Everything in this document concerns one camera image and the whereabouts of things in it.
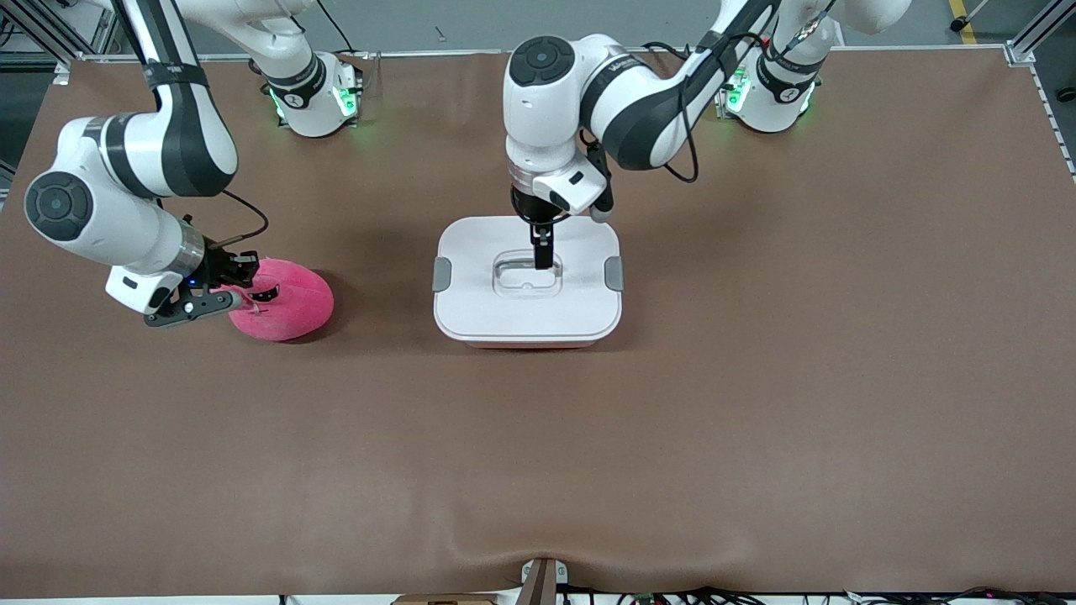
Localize pink plastic storage box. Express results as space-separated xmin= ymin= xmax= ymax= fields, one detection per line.
xmin=454 ymin=336 xmax=608 ymax=350

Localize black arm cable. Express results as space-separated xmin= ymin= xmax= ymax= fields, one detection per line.
xmin=206 ymin=190 xmax=270 ymax=249
xmin=639 ymin=0 xmax=841 ymax=184

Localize brown camera mount post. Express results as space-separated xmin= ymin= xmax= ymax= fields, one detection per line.
xmin=519 ymin=557 xmax=570 ymax=605

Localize black caster wheel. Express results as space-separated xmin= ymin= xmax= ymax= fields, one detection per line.
xmin=950 ymin=0 xmax=993 ymax=33

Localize aluminium frame with dark struts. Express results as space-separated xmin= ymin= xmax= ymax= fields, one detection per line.
xmin=0 ymin=0 xmax=114 ymax=87

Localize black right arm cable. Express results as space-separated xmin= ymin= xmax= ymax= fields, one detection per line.
xmin=206 ymin=190 xmax=270 ymax=249

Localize white box lid grey clips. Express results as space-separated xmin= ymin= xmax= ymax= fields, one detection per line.
xmin=432 ymin=216 xmax=625 ymax=344

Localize perforated metal edge rail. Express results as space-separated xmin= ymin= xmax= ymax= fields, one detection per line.
xmin=1030 ymin=66 xmax=1076 ymax=184

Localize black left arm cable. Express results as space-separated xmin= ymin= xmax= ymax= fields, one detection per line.
xmin=639 ymin=0 xmax=841 ymax=184

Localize pink plush toy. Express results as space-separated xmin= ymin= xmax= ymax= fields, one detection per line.
xmin=227 ymin=258 xmax=335 ymax=342

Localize thin black base cable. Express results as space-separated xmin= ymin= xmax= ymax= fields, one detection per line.
xmin=315 ymin=0 xmax=358 ymax=53

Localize aluminium frame corner post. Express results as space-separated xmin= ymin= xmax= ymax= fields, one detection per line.
xmin=1005 ymin=0 xmax=1076 ymax=66

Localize black base cable with connector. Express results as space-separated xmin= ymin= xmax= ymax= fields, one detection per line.
xmin=641 ymin=40 xmax=715 ymax=65

